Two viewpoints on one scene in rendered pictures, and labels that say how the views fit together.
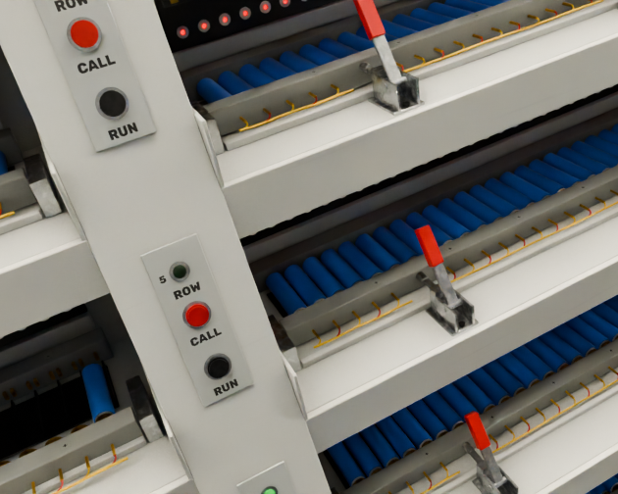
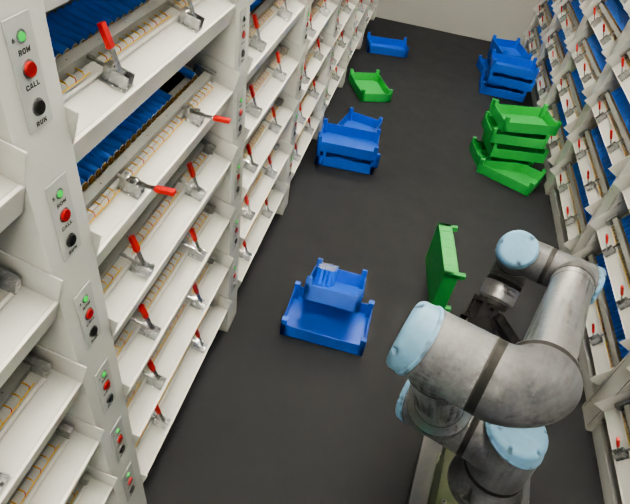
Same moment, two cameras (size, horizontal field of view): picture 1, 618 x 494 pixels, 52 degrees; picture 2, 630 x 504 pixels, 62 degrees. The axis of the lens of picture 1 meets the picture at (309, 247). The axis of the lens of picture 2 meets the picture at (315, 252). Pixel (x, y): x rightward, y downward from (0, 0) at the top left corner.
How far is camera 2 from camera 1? 1.17 m
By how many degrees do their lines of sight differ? 61
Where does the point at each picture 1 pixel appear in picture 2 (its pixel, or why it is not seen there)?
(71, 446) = (201, 82)
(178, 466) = (226, 89)
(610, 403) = (264, 87)
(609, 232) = (274, 23)
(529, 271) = (264, 34)
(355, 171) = not seen: outside the picture
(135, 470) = (216, 91)
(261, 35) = not seen: outside the picture
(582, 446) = (265, 99)
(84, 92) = not seen: outside the picture
